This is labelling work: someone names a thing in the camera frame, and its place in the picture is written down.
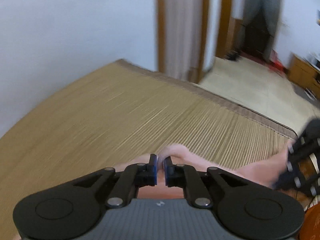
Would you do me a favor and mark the pink sheer fabric sheet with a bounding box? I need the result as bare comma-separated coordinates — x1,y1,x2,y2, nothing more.
113,143,311,205

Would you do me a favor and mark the wooden cabinet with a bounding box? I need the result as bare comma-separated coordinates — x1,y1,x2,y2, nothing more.
287,54,320,98

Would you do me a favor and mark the wooden door frame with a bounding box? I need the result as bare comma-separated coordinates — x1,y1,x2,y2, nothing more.
156,0,234,83

